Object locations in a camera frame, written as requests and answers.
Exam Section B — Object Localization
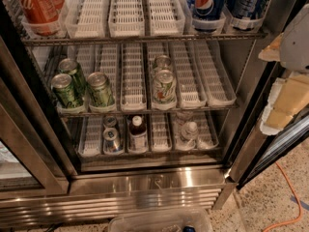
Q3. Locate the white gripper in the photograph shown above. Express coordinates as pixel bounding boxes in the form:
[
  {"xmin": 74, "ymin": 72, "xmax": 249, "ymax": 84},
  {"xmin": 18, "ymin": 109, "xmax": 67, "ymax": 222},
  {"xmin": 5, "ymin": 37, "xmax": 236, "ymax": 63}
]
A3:
[{"xmin": 258, "ymin": 4, "xmax": 309, "ymax": 135}]

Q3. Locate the fridge door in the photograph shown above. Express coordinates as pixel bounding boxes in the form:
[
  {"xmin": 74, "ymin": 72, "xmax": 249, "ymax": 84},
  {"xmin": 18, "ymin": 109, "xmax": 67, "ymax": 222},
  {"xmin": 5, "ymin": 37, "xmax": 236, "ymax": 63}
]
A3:
[{"xmin": 229, "ymin": 62, "xmax": 309, "ymax": 189}]

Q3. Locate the blue pepsi can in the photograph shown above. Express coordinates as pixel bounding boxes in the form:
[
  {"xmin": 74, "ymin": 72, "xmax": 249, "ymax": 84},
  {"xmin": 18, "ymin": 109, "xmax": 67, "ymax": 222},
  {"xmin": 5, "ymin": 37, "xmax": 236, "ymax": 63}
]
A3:
[{"xmin": 186, "ymin": 0, "xmax": 225, "ymax": 33}]

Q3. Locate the white can front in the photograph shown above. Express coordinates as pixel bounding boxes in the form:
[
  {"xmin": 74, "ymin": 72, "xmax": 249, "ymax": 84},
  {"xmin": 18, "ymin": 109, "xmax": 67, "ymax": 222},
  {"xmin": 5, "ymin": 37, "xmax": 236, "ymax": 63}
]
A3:
[{"xmin": 153, "ymin": 70, "xmax": 176, "ymax": 104}]

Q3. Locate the white can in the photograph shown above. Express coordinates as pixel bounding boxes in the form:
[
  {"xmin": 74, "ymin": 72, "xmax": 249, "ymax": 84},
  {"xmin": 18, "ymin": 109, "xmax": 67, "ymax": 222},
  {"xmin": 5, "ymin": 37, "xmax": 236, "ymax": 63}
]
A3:
[
  {"xmin": 153, "ymin": 55, "xmax": 173, "ymax": 74},
  {"xmin": 153, "ymin": 70, "xmax": 176, "ymax": 104}
]

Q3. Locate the white can rear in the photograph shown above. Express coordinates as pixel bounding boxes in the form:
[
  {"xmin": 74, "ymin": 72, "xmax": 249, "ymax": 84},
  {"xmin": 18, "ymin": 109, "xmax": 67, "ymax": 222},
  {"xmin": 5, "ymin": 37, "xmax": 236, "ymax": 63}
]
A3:
[{"xmin": 153, "ymin": 55, "xmax": 173, "ymax": 74}]

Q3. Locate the stainless steel fridge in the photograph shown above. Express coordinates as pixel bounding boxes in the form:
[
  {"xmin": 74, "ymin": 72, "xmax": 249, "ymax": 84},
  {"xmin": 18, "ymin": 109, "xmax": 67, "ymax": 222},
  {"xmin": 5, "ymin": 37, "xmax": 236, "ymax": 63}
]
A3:
[{"xmin": 0, "ymin": 0, "xmax": 307, "ymax": 228}]

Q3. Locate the silver can rear bottom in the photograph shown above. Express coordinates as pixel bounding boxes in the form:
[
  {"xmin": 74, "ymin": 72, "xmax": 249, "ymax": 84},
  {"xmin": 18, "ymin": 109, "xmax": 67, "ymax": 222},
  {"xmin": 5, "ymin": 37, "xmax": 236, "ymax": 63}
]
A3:
[{"xmin": 103, "ymin": 115, "xmax": 119, "ymax": 129}]

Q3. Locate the silver blue can front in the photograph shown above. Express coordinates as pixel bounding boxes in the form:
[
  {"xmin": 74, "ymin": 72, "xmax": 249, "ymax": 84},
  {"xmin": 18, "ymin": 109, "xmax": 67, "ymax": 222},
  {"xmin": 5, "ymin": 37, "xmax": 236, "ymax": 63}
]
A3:
[{"xmin": 103, "ymin": 128, "xmax": 123, "ymax": 155}]

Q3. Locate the green can rear left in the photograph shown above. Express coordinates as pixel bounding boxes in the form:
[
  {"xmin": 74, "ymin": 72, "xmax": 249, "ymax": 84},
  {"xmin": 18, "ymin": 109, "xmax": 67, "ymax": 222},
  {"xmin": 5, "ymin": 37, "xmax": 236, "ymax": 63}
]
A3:
[{"xmin": 58, "ymin": 58, "xmax": 86, "ymax": 96}]

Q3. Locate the green can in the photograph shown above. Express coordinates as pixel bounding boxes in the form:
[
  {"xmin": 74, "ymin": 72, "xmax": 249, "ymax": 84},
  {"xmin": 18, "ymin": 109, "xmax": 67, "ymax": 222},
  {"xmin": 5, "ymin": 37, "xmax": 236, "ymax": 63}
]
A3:
[
  {"xmin": 51, "ymin": 73, "xmax": 83, "ymax": 108},
  {"xmin": 58, "ymin": 58, "xmax": 86, "ymax": 96}
]

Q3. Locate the green can front left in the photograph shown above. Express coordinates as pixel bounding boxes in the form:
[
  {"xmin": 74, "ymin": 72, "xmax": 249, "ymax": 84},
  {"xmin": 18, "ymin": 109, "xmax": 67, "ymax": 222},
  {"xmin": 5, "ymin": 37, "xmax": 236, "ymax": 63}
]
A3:
[{"xmin": 51, "ymin": 73, "xmax": 83, "ymax": 108}]

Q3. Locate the red cola can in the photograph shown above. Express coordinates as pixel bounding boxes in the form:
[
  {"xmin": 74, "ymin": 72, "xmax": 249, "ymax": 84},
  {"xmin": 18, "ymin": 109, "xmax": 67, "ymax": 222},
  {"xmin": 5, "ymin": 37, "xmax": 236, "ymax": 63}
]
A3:
[{"xmin": 18, "ymin": 0, "xmax": 65, "ymax": 36}]

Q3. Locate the clear water bottle rear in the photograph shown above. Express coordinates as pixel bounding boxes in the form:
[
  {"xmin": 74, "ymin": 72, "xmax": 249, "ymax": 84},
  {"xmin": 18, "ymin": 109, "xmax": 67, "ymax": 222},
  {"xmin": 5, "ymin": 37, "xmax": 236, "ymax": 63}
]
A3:
[{"xmin": 176, "ymin": 111, "xmax": 193, "ymax": 126}]

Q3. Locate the clear water bottle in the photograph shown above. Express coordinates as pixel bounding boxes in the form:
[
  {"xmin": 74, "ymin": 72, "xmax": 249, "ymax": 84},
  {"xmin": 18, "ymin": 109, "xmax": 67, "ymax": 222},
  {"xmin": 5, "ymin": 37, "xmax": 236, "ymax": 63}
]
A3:
[
  {"xmin": 180, "ymin": 122, "xmax": 198, "ymax": 150},
  {"xmin": 176, "ymin": 111, "xmax": 193, "ymax": 126}
]

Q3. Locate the clear water bottle front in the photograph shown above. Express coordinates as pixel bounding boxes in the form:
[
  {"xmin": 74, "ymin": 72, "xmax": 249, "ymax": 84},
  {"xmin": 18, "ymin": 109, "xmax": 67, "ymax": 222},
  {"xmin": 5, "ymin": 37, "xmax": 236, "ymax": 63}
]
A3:
[{"xmin": 180, "ymin": 122, "xmax": 198, "ymax": 150}]

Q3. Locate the brown bottle white cap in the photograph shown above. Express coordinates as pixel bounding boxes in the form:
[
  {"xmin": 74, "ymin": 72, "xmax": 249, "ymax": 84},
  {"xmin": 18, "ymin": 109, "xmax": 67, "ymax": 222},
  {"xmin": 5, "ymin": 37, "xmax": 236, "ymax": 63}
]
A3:
[{"xmin": 129, "ymin": 115, "xmax": 148, "ymax": 154}]

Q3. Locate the clear plastic bin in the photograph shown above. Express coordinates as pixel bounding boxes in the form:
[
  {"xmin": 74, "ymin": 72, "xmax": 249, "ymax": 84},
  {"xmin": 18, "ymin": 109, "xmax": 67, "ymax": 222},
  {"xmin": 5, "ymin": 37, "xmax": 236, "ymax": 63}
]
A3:
[{"xmin": 108, "ymin": 208, "xmax": 213, "ymax": 232}]

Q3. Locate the middle wire shelf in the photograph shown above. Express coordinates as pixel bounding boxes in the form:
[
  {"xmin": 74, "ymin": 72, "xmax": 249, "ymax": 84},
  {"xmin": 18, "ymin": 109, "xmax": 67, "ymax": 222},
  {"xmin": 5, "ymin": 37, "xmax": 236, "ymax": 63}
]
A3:
[{"xmin": 58, "ymin": 102, "xmax": 239, "ymax": 118}]

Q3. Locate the wire shelf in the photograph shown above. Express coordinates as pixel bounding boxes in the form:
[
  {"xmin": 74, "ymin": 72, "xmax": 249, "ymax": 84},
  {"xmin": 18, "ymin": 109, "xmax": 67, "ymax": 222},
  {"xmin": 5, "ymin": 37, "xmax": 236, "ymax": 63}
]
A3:
[
  {"xmin": 58, "ymin": 102, "xmax": 239, "ymax": 118},
  {"xmin": 21, "ymin": 32, "xmax": 267, "ymax": 46}
]

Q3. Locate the orange power cable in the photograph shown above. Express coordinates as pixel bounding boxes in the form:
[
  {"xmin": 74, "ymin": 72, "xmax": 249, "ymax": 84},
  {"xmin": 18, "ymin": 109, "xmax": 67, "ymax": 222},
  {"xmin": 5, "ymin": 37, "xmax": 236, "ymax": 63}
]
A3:
[{"xmin": 262, "ymin": 160, "xmax": 304, "ymax": 232}]

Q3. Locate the top wire shelf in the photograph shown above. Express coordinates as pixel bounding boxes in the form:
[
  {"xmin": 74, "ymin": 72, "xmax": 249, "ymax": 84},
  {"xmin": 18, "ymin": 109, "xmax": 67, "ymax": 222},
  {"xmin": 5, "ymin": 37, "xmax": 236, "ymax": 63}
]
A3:
[{"xmin": 21, "ymin": 32, "xmax": 267, "ymax": 46}]

